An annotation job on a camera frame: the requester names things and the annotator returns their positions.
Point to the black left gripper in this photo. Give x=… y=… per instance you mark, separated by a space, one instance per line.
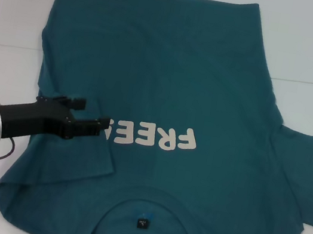
x=31 y=119

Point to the teal t-shirt with FREE print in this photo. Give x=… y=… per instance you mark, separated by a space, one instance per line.
x=183 y=67

